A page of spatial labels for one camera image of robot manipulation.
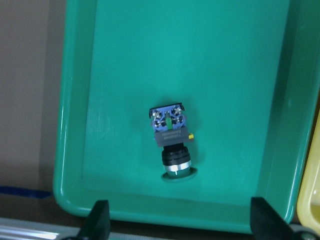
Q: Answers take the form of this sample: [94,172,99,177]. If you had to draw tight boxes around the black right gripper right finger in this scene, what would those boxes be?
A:
[250,196,318,240]

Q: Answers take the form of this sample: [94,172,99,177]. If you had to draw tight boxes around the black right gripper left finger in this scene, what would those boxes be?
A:
[63,200,111,240]

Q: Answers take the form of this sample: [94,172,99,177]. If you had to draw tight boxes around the green push button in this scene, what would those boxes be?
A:
[148,102,197,183]

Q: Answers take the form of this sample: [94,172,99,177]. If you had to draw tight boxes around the yellow plastic tray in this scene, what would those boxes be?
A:
[297,102,320,233]

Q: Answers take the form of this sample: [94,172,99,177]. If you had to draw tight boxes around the green plastic tray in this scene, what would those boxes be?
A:
[53,0,320,233]

